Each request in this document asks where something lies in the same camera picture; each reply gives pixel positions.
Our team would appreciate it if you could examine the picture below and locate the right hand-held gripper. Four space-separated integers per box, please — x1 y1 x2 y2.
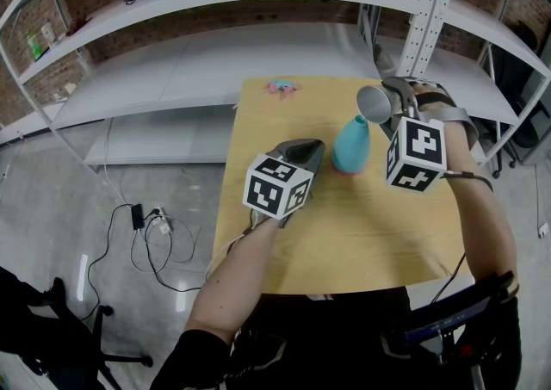
381 76 480 194

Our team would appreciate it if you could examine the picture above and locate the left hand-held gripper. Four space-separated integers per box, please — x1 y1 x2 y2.
243 139 327 230

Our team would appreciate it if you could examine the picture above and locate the white paper cup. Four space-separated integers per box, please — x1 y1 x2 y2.
356 85 396 125

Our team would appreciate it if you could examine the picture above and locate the person's right forearm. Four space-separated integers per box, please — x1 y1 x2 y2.
442 121 518 294

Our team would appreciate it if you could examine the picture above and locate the person's left forearm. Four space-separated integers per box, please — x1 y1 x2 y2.
184 218 279 357

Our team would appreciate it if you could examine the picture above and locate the pink and teal toy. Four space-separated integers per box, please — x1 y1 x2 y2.
263 79 301 102

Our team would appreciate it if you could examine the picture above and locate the green plastic bottle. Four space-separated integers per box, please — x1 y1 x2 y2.
24 29 47 63

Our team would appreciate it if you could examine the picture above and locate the person's right hand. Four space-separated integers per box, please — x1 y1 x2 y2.
408 79 457 110

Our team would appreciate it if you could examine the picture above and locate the narrow white metal shelving unit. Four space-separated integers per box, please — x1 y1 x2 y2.
356 0 551 168

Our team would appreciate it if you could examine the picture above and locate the black office chair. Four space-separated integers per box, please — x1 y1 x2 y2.
490 20 550 179
0 265 155 390

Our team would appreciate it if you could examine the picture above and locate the white power strip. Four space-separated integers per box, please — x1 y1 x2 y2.
148 206 174 235

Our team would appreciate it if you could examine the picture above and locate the black power adapter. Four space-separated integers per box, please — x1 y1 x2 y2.
130 202 145 231

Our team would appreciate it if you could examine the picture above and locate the person's black clothing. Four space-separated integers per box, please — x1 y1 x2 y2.
159 284 523 390

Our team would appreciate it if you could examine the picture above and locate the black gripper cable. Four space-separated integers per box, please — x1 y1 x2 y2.
430 170 495 306

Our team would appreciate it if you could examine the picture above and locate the white floor cable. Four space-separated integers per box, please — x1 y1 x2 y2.
102 154 133 207

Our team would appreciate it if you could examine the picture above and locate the power strip with cables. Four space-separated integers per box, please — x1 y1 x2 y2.
87 202 203 323

